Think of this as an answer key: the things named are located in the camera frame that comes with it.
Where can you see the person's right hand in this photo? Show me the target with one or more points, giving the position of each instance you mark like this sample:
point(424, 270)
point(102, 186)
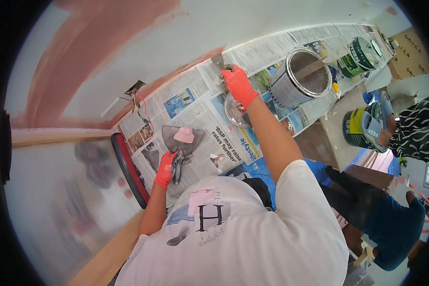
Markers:
point(239, 87)

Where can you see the person's left hand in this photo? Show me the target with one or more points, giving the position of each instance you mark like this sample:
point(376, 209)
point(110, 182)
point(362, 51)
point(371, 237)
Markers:
point(164, 171)

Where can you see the person's left fingers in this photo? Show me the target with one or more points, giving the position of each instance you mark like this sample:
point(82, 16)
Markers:
point(178, 168)

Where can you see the person's right fingers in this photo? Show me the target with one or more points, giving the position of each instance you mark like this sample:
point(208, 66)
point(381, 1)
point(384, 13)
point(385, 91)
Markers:
point(227, 77)

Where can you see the small metal putty knife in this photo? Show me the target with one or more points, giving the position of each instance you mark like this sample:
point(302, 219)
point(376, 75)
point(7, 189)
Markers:
point(218, 60)

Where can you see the wide metal putty scraper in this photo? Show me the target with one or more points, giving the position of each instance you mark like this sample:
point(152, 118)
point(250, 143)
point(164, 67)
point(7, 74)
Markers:
point(196, 141)

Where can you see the pink putty lump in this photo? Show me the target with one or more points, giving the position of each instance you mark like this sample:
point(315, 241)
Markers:
point(184, 136)

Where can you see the spread of newspaper sheets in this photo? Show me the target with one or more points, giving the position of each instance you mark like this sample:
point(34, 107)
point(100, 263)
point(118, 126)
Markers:
point(200, 103)

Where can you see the round metal can lid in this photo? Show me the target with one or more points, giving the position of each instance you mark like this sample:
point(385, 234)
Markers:
point(234, 114)

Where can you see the red black curved rim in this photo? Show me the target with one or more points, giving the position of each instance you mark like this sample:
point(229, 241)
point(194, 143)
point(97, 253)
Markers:
point(128, 168)

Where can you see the open silver paint can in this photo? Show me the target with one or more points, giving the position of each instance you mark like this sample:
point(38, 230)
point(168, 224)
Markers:
point(289, 89)

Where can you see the wooden stir stick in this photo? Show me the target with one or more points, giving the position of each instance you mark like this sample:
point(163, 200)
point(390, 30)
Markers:
point(309, 69)

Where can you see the person's body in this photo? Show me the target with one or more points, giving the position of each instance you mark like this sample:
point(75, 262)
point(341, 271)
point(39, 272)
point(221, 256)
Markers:
point(236, 243)

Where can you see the paint stained plywood board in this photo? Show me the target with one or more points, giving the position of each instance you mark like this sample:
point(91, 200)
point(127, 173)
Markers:
point(338, 125)

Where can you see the frosted translucent panel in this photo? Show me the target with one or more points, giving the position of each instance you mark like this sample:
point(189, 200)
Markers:
point(57, 207)

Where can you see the green paint can white lid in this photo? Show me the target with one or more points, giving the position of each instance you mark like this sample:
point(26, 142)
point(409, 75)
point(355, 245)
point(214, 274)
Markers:
point(357, 57)

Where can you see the green yellow paint can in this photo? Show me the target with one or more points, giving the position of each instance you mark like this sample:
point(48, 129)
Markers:
point(352, 128)

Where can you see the brown printed cardboard box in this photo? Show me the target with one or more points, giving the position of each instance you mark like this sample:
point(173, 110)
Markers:
point(411, 53)

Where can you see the orange barrier tape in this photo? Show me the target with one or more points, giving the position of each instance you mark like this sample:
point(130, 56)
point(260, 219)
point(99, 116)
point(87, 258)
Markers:
point(427, 203)

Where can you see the light wooden frame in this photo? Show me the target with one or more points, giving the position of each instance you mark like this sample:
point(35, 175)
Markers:
point(57, 136)

